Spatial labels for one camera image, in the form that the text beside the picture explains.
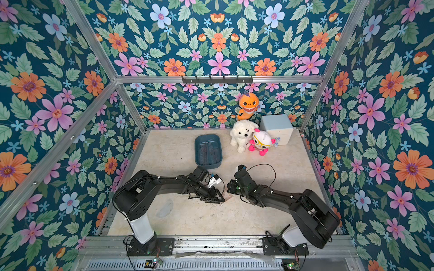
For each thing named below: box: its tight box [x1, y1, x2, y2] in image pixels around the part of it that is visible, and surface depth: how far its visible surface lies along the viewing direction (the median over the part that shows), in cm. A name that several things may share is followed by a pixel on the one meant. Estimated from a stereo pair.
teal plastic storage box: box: [194, 133, 224, 170], surface depth 107 cm
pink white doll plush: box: [248, 128, 281, 157], surface depth 98 cm
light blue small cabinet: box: [259, 114, 294, 146], surface depth 106 cm
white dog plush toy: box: [229, 119, 259, 154], surface depth 98 cm
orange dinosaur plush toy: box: [237, 92, 259, 121], surface depth 100 cm
